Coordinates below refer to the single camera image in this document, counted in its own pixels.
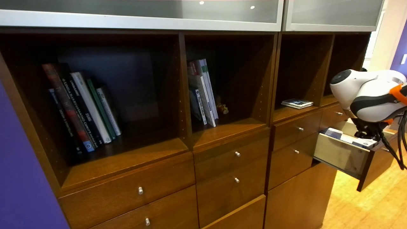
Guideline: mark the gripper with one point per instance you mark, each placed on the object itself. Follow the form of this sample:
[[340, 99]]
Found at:
[[365, 128]]

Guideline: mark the open wooden drawer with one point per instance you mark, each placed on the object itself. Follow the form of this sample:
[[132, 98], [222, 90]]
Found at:
[[340, 156]]

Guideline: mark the small wooden drawer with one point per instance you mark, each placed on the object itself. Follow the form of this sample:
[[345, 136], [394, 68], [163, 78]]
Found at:
[[330, 116]]

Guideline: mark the wide wooden drawer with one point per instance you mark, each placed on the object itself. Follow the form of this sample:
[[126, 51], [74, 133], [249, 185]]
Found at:
[[171, 213], [111, 190]]

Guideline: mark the white and blue packet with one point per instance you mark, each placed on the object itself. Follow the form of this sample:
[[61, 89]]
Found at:
[[359, 141], [330, 133]]

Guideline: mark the stack of small booklets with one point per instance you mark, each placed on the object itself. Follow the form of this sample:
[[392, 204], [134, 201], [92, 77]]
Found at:
[[297, 103]]

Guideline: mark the wooden cabinet door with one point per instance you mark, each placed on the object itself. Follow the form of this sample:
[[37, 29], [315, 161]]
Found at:
[[299, 200], [241, 216]]

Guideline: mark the narrow frosted glass door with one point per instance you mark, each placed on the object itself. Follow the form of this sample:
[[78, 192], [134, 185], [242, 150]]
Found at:
[[334, 14]]

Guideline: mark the small golden figurine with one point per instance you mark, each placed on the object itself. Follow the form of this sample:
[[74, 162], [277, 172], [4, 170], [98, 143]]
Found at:
[[222, 108]]

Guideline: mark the brown wooden cabinet unit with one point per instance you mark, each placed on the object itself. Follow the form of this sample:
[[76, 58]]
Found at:
[[229, 79]]

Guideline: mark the row of books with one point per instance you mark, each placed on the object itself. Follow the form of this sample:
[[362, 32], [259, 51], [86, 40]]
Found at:
[[203, 95]]

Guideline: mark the wide frosted glass door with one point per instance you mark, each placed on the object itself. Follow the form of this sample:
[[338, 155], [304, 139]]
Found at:
[[143, 12]]

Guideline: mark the light grey book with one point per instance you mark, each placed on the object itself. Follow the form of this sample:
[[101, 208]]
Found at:
[[108, 111]]

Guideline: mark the green book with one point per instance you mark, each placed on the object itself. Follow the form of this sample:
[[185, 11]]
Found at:
[[101, 109]]

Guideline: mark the white book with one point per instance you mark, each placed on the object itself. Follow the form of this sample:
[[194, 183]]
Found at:
[[90, 106]]

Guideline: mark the black book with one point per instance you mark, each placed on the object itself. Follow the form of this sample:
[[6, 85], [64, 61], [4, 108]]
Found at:
[[81, 111]]

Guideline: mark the white wall switch plate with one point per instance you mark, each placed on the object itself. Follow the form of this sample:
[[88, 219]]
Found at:
[[404, 59]]

